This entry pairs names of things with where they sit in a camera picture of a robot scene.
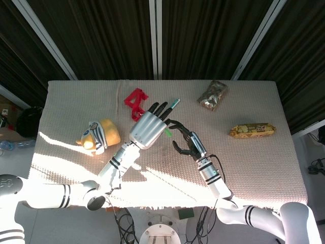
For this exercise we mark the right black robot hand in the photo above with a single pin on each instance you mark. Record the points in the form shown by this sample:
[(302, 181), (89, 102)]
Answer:
[(189, 142)]

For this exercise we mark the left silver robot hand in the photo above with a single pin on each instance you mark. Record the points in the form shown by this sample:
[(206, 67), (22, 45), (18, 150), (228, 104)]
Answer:
[(147, 127)]

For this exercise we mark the green pen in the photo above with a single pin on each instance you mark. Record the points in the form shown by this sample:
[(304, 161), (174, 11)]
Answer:
[(174, 103)]

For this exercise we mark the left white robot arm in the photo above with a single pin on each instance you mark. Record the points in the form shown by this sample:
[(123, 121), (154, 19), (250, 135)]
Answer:
[(76, 188)]

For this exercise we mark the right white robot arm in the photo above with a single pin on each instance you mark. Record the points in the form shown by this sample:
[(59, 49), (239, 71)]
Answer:
[(243, 203)]

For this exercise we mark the beige woven table cloth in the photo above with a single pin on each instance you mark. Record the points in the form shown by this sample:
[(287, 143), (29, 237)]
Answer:
[(228, 165)]

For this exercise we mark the yellow plush toy striped shirt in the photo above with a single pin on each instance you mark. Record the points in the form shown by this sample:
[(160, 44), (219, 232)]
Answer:
[(100, 137)]

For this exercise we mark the crinkled gold snack bag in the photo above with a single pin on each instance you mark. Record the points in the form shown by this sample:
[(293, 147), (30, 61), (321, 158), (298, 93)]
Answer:
[(213, 95)]

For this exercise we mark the gold wrapped snack bar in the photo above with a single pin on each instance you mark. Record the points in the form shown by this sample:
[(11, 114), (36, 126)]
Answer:
[(252, 130)]

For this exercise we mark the dark green small box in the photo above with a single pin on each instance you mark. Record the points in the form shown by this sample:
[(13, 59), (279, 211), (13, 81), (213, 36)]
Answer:
[(186, 213)]

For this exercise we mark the white robot torso base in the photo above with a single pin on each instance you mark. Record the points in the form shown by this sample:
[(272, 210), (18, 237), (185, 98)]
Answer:
[(160, 230)]

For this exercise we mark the clear plastic water bottle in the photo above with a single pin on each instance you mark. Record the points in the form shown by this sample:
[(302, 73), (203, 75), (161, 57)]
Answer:
[(16, 144)]

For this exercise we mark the cardboard box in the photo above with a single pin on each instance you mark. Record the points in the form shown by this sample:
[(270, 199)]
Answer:
[(7, 119)]

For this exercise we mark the red plastic frame toy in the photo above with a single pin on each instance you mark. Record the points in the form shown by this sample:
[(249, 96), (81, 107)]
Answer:
[(135, 103)]

